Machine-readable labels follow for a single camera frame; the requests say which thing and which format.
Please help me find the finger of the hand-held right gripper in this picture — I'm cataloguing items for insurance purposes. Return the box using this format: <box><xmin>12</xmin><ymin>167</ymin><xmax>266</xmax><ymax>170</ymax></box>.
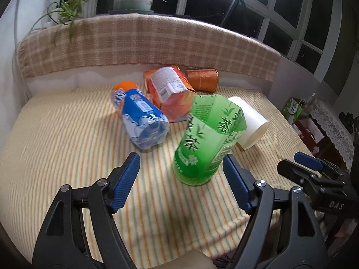
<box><xmin>294</xmin><ymin>151</ymin><xmax>350</xmax><ymax>178</ymax></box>
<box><xmin>276</xmin><ymin>159</ymin><xmax>322</xmax><ymax>198</ymax></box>

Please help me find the blue bottle orange cap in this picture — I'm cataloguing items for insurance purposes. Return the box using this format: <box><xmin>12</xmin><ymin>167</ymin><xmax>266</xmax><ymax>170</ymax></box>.
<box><xmin>111</xmin><ymin>81</ymin><xmax>170</xmax><ymax>150</ymax></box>

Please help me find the orange juice carton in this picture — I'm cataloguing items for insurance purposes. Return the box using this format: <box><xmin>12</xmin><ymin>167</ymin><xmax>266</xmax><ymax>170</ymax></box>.
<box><xmin>144</xmin><ymin>64</ymin><xmax>196</xmax><ymax>123</ymax></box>

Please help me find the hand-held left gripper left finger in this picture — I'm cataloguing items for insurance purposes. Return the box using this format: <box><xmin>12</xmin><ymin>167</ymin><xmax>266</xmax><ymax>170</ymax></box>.
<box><xmin>32</xmin><ymin>151</ymin><xmax>141</xmax><ymax>269</ymax></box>

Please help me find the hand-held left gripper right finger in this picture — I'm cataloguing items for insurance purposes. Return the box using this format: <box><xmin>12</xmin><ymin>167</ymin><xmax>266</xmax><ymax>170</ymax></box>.
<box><xmin>223</xmin><ymin>154</ymin><xmax>329</xmax><ymax>269</ymax></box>

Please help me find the dark red box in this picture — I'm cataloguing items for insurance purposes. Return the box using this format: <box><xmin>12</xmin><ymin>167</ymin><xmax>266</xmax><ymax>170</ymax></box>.
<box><xmin>293</xmin><ymin>118</ymin><xmax>327</xmax><ymax>148</ymax></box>

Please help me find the plaid brown blanket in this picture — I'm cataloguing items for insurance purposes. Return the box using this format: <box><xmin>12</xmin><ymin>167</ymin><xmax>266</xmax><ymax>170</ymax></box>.
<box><xmin>16</xmin><ymin>13</ymin><xmax>281</xmax><ymax>82</ymax></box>

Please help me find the brown paper cup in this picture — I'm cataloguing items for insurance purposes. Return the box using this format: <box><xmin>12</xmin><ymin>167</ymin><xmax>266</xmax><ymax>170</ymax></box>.
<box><xmin>186</xmin><ymin>69</ymin><xmax>219</xmax><ymax>92</ymax></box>

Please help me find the green cut bottle cup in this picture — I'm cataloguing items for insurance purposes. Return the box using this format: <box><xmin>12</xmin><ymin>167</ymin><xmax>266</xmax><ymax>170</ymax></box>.
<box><xmin>172</xmin><ymin>94</ymin><xmax>247</xmax><ymax>186</ymax></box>

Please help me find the white lace cloth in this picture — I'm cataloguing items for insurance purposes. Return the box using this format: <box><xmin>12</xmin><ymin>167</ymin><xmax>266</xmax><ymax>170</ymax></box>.
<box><xmin>306</xmin><ymin>98</ymin><xmax>359</xmax><ymax>172</ymax></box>

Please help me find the black tripod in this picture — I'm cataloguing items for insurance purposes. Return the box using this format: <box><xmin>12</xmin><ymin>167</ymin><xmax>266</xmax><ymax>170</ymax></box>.
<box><xmin>219</xmin><ymin>0</ymin><xmax>248</xmax><ymax>29</ymax></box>

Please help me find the green paper box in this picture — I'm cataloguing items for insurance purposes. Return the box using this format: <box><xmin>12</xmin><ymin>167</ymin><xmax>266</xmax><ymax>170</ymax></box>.
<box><xmin>281</xmin><ymin>97</ymin><xmax>305</xmax><ymax>126</ymax></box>

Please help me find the white cup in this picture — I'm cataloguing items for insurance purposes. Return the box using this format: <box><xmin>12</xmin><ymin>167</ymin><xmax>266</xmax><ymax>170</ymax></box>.
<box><xmin>227</xmin><ymin>96</ymin><xmax>270</xmax><ymax>150</ymax></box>

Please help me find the striped beige blanket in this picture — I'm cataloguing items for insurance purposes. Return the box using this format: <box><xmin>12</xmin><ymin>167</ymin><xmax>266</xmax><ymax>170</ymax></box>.
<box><xmin>0</xmin><ymin>85</ymin><xmax>315</xmax><ymax>262</ymax></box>

